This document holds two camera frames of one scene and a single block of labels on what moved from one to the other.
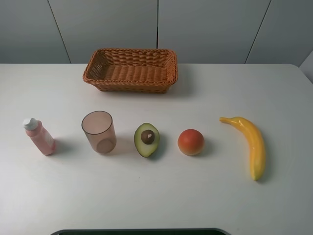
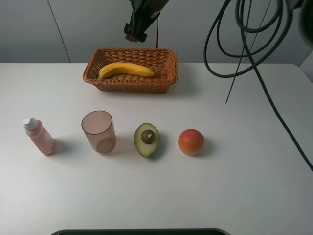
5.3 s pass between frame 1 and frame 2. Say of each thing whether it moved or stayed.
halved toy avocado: stayed
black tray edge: stayed
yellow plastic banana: moved
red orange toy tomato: stayed
